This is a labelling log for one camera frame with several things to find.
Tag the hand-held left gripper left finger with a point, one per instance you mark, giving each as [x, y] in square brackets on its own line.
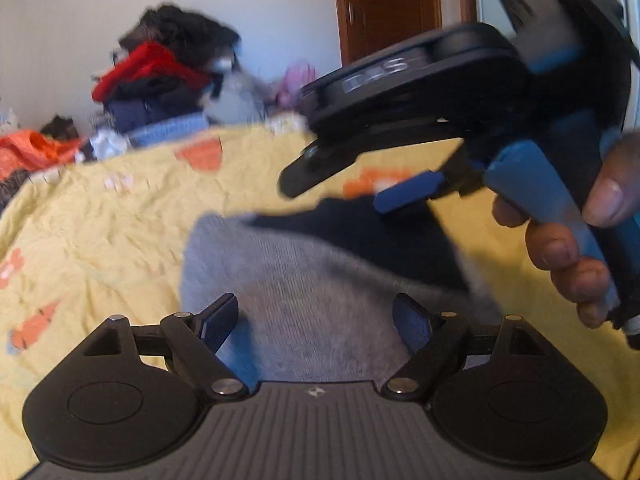
[220, 324]

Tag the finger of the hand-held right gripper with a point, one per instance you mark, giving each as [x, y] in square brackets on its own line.
[405, 194]
[320, 170]

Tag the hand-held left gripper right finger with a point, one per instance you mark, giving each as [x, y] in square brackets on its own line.
[413, 325]

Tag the navy sweater with grey collar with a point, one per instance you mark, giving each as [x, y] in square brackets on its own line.
[320, 300]

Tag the pile of clothes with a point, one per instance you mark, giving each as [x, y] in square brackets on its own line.
[160, 65]

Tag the person's right hand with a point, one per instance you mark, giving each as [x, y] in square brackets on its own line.
[565, 255]

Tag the pink plastic bag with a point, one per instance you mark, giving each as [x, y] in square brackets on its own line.
[295, 82]

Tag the brown wooden door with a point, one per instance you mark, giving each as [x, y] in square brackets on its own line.
[390, 10]

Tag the pale grey cloth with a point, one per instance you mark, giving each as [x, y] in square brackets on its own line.
[240, 102]

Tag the yellow floral bed sheet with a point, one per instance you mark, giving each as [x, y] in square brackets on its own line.
[100, 230]

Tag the light blue towel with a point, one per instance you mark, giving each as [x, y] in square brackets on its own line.
[167, 130]

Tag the white crumpled plastic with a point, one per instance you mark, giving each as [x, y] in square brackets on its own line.
[109, 142]

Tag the leopard print cloth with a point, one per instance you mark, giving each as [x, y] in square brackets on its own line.
[11, 187]

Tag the orange cloth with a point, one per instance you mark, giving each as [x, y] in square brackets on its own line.
[35, 152]

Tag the dark brown bag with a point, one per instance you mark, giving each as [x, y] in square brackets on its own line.
[61, 127]

